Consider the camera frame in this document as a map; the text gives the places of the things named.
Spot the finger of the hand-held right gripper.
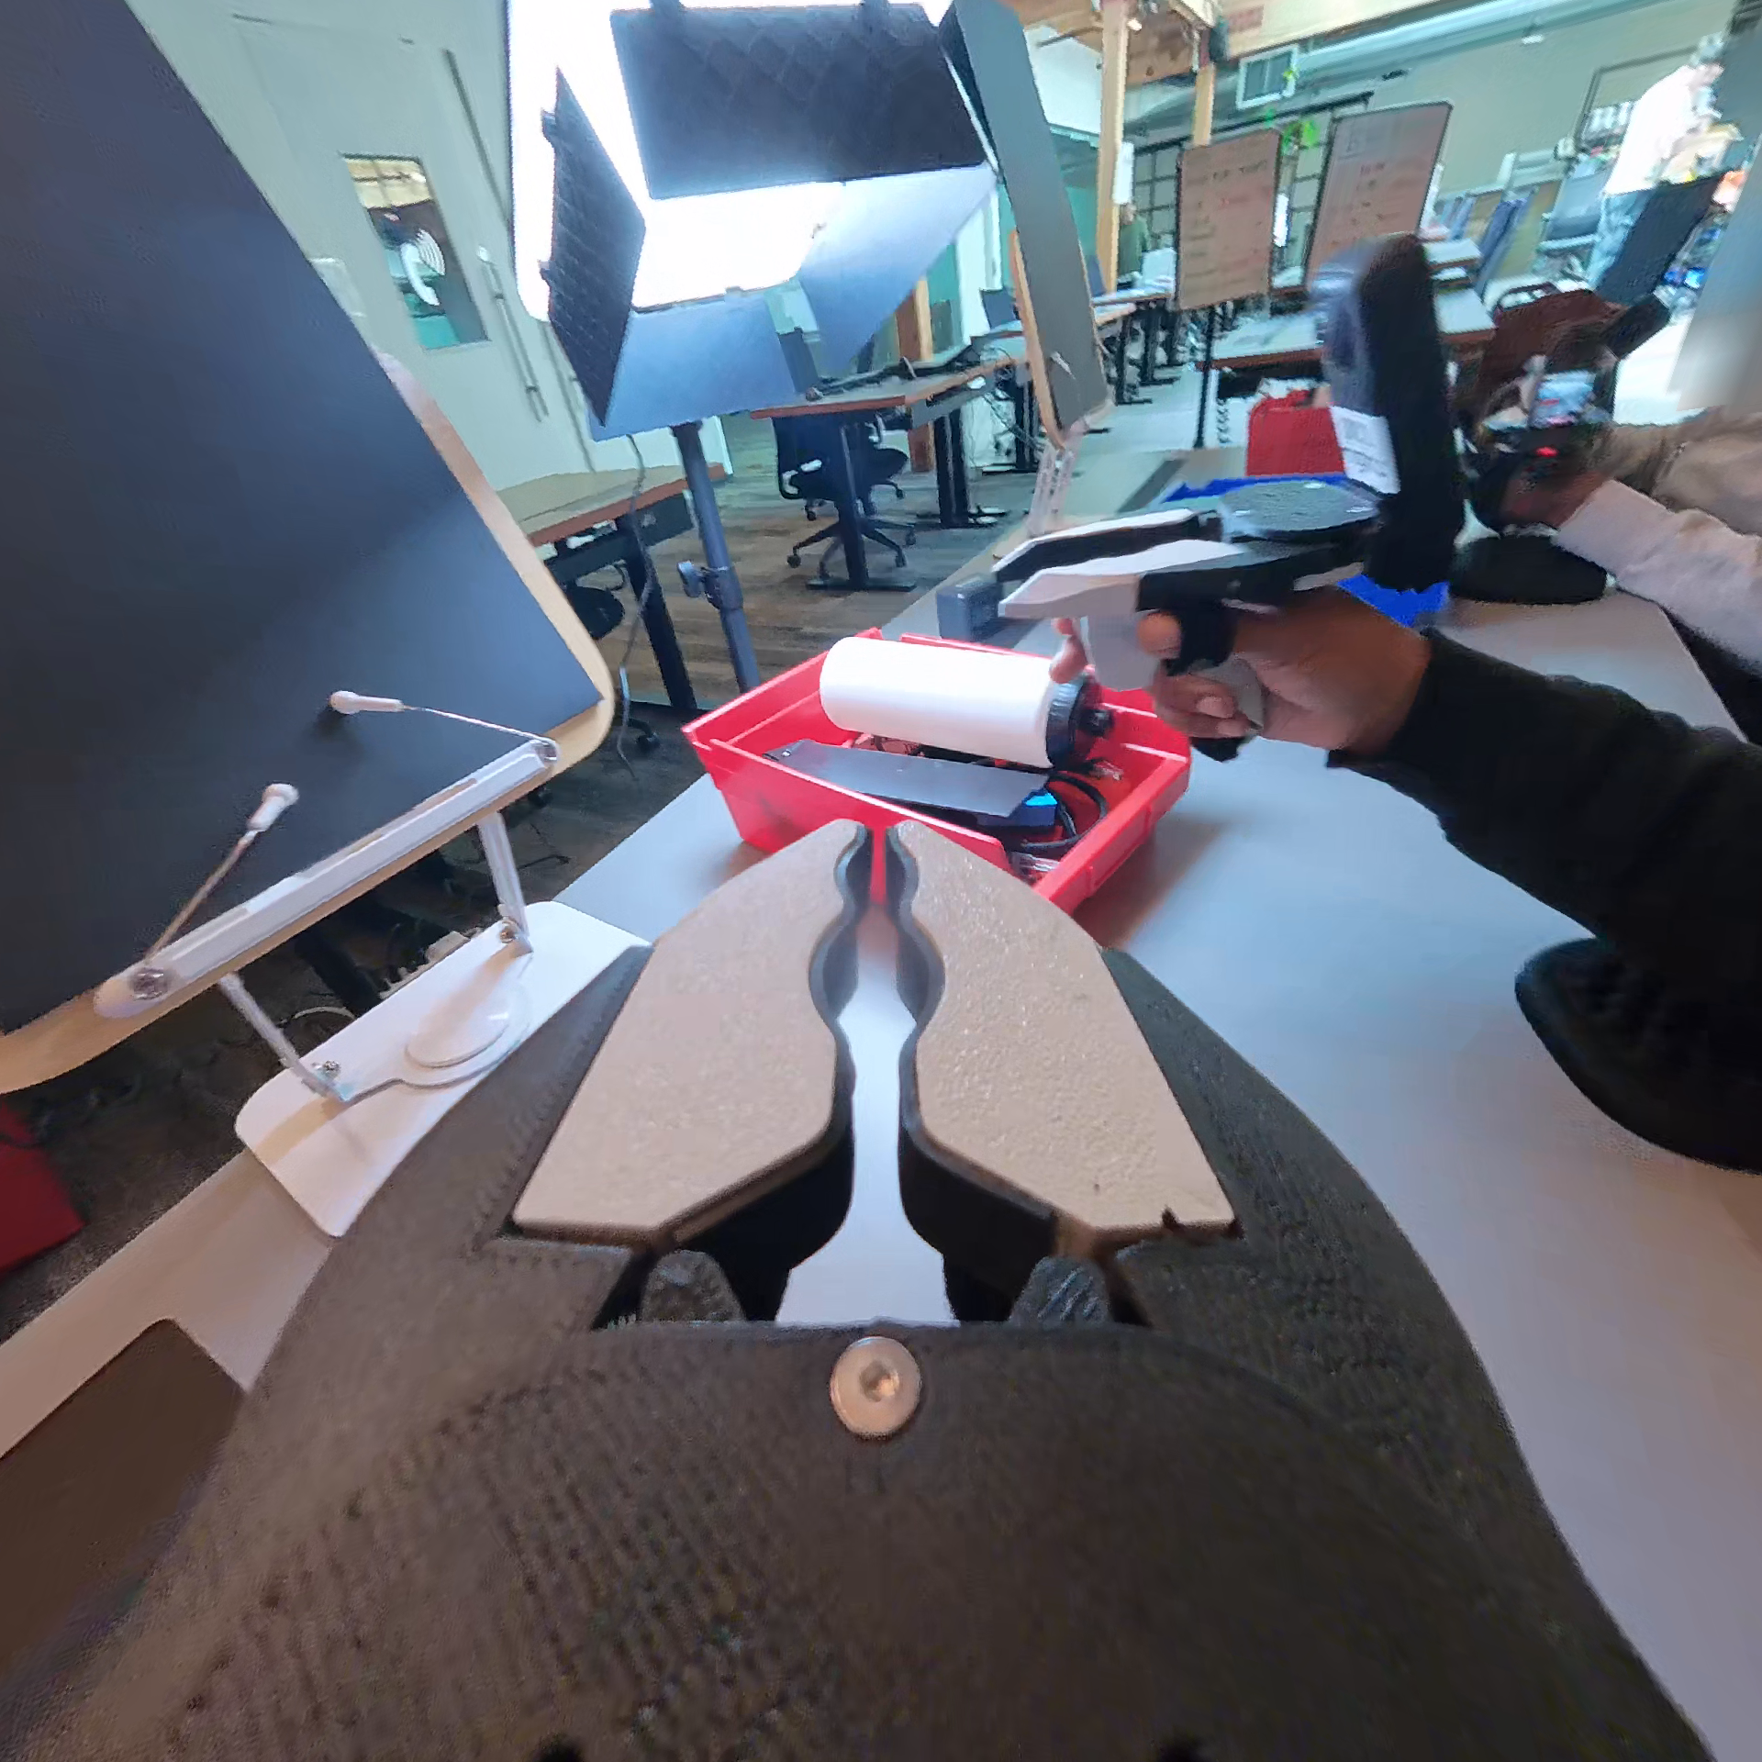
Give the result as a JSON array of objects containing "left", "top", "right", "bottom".
[
  {"left": 996, "top": 540, "right": 1253, "bottom": 626},
  {"left": 988, "top": 505, "right": 1228, "bottom": 588}
]

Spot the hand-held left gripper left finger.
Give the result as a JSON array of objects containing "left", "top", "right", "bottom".
[{"left": 511, "top": 821, "right": 875, "bottom": 1248}]

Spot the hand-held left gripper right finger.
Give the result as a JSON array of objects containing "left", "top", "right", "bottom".
[{"left": 884, "top": 821, "right": 1237, "bottom": 1261}]

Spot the dark metal plate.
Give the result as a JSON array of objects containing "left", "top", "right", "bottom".
[{"left": 766, "top": 741, "right": 1052, "bottom": 816}]

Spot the red plastic bin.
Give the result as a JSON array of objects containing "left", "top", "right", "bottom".
[
  {"left": 685, "top": 630, "right": 1196, "bottom": 915},
  {"left": 1246, "top": 393, "right": 1349, "bottom": 479}
]

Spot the black hand-held device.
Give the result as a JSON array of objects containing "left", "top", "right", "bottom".
[{"left": 1472, "top": 297, "right": 1675, "bottom": 531}]

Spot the person's right hand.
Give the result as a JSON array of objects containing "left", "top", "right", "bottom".
[{"left": 1054, "top": 593, "right": 1432, "bottom": 751}]

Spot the wooden board stand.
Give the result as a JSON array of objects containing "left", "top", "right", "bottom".
[{"left": 1004, "top": 235, "right": 1121, "bottom": 540}]

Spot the blue plastic bin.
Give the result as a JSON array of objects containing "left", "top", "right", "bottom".
[{"left": 1156, "top": 475, "right": 1453, "bottom": 628}]

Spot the black padded chair armrest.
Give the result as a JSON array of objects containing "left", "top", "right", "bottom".
[
  {"left": 1515, "top": 940, "right": 1762, "bottom": 1175},
  {"left": 1448, "top": 537, "right": 1613, "bottom": 608}
]

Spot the white bottle black cap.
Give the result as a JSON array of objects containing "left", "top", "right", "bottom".
[{"left": 819, "top": 639, "right": 1115, "bottom": 769}]

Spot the rolling whiteboard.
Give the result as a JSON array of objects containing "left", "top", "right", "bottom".
[
  {"left": 1174, "top": 127, "right": 1285, "bottom": 315},
  {"left": 1304, "top": 102, "right": 1453, "bottom": 278}
]

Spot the wooden office desk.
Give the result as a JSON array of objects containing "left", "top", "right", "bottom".
[
  {"left": 748, "top": 361, "right": 1021, "bottom": 531},
  {"left": 495, "top": 466, "right": 724, "bottom": 552}
]

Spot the black office chair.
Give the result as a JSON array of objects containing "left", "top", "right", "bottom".
[{"left": 768, "top": 414, "right": 916, "bottom": 595}]

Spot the black flag panel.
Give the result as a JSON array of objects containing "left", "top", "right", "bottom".
[{"left": 939, "top": 0, "right": 1115, "bottom": 434}]

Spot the black light stand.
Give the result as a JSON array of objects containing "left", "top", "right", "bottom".
[{"left": 671, "top": 424, "right": 766, "bottom": 696}]

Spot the studio light panel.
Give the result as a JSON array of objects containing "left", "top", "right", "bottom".
[{"left": 510, "top": 0, "right": 999, "bottom": 444}]

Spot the red fabric bag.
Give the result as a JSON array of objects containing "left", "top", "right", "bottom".
[{"left": 0, "top": 1109, "right": 84, "bottom": 1275}]

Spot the black wood-framed board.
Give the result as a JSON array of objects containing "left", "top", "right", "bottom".
[{"left": 0, "top": 0, "right": 614, "bottom": 1095}]

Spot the wall poster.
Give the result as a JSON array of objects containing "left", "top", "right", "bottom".
[{"left": 344, "top": 154, "right": 490, "bottom": 350}]

